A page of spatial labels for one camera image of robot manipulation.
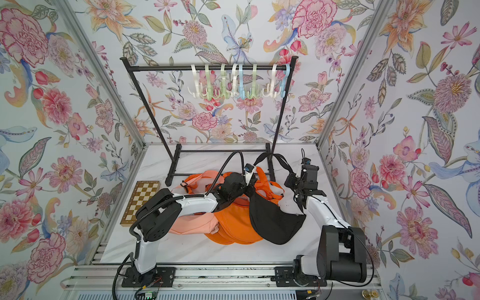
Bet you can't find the pink crescent bag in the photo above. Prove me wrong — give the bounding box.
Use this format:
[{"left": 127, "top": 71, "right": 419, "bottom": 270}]
[{"left": 169, "top": 170, "right": 219, "bottom": 235}]

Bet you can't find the bright orange crescent bag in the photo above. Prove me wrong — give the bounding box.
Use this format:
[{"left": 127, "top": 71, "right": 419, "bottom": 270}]
[{"left": 205, "top": 231, "right": 234, "bottom": 245}]

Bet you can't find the black crossbody bag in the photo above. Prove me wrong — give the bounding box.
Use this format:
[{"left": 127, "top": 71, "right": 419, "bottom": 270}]
[{"left": 249, "top": 152, "right": 307, "bottom": 246}]

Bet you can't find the orange bag with long straps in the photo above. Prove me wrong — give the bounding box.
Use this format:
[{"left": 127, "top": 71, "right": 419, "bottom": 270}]
[{"left": 254, "top": 167, "right": 285, "bottom": 205}]

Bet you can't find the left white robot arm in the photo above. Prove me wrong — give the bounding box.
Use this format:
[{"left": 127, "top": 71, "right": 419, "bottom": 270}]
[{"left": 112, "top": 172, "right": 256, "bottom": 289}]

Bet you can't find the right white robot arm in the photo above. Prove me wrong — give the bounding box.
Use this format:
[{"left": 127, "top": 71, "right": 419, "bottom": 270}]
[{"left": 285, "top": 158, "right": 374, "bottom": 288}]

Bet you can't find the white hook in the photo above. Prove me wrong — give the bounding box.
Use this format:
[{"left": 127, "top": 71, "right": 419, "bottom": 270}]
[
  {"left": 187, "top": 64, "right": 201, "bottom": 99},
  {"left": 230, "top": 64, "right": 240, "bottom": 99},
  {"left": 262, "top": 64, "right": 278, "bottom": 98}
]

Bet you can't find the blue hook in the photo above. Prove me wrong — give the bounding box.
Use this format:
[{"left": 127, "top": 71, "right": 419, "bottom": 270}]
[
  {"left": 279, "top": 64, "right": 291, "bottom": 98},
  {"left": 238, "top": 64, "right": 246, "bottom": 100}
]

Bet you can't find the green hook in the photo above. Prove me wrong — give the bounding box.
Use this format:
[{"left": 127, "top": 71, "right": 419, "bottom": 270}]
[
  {"left": 216, "top": 64, "right": 230, "bottom": 100},
  {"left": 200, "top": 64, "right": 214, "bottom": 101},
  {"left": 247, "top": 64, "right": 261, "bottom": 100}
]

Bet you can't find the white hook far left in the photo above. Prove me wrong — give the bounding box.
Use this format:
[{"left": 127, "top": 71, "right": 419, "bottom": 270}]
[{"left": 187, "top": 64, "right": 201, "bottom": 99}]

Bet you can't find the wooden chessboard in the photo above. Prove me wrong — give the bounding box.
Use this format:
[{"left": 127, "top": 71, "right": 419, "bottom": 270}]
[{"left": 120, "top": 181, "right": 161, "bottom": 227}]

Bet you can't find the black metal clothes rack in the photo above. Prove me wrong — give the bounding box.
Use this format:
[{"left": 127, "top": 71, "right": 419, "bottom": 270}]
[{"left": 120, "top": 56, "right": 299, "bottom": 187}]

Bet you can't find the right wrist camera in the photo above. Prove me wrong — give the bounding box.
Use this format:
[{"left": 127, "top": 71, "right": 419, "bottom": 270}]
[{"left": 302, "top": 157, "right": 312, "bottom": 169}]

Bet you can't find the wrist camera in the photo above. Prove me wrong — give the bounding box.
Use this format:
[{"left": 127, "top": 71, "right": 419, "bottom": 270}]
[
  {"left": 243, "top": 163, "right": 256, "bottom": 185},
  {"left": 302, "top": 157, "right": 312, "bottom": 169}
]

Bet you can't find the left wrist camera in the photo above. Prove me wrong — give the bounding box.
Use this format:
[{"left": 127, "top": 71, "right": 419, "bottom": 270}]
[{"left": 243, "top": 163, "right": 256, "bottom": 185}]

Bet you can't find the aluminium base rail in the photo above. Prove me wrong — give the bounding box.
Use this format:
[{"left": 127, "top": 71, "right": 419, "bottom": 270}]
[{"left": 59, "top": 262, "right": 380, "bottom": 291}]

